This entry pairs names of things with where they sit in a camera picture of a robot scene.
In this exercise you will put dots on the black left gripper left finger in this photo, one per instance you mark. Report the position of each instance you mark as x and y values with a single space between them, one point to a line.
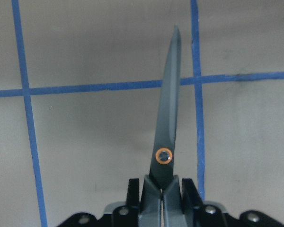
132 198

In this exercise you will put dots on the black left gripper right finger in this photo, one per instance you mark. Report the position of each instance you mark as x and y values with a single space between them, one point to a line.
190 196

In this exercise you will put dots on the grey orange scissors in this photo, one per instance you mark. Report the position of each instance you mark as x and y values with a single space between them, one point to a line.
161 202

